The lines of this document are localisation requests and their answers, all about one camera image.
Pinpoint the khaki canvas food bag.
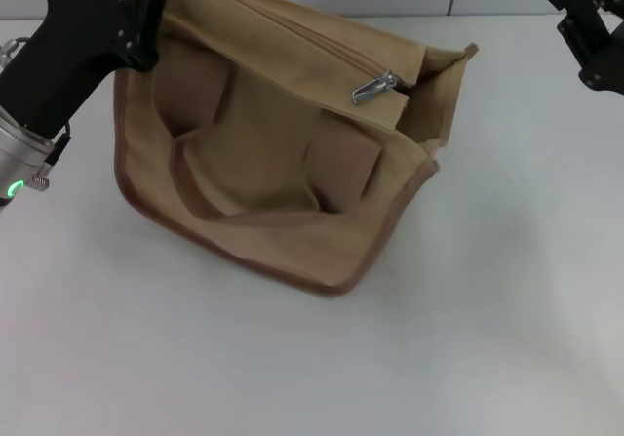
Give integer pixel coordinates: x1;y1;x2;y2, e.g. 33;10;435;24
112;0;479;300

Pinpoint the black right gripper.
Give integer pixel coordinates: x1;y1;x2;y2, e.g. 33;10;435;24
538;0;624;97

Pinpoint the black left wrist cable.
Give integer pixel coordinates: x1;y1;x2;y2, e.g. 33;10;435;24
29;123;73;193

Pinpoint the silver metal zipper pull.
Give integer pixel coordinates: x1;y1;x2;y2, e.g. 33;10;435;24
351;69;400;106

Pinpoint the left gripper cable with plug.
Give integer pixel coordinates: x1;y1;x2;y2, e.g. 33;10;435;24
0;37;33;70

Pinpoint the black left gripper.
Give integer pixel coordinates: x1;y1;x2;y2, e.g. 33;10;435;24
0;0;168;140

